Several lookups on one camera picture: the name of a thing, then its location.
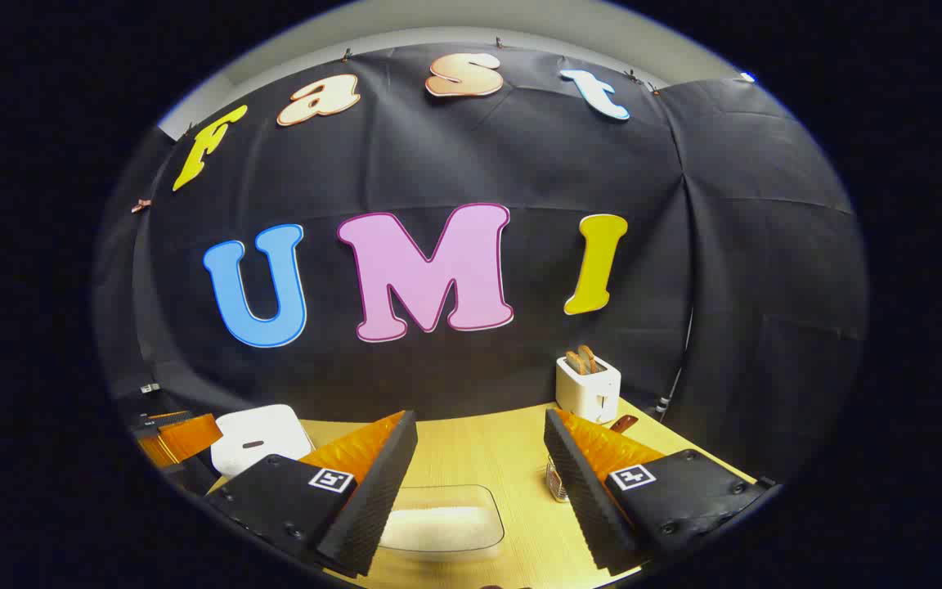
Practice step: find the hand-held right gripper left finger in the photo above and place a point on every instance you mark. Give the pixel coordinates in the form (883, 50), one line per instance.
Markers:
(381, 499)

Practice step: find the copper cloth clip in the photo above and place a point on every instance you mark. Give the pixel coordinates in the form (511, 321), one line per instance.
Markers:
(140, 204)

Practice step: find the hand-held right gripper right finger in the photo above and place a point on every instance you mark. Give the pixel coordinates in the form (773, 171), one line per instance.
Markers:
(585, 499)

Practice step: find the black backdrop cloth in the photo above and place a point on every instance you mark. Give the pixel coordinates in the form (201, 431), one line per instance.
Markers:
(520, 164)

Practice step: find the brown wooden spoon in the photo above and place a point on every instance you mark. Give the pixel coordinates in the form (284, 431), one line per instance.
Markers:
(623, 424)

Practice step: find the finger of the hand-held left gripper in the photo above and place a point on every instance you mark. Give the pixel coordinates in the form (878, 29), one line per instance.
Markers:
(185, 438)

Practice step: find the white toaster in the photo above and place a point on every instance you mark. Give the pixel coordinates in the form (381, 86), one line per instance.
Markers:
(585, 393)

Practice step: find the brown toast slice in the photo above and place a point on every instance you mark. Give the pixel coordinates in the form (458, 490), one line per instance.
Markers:
(575, 362)
(588, 358)

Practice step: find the white rice cooker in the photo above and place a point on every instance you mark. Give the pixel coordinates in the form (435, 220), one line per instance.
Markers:
(262, 438)

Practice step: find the white rice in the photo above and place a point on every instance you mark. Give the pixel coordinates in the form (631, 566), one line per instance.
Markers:
(438, 528)

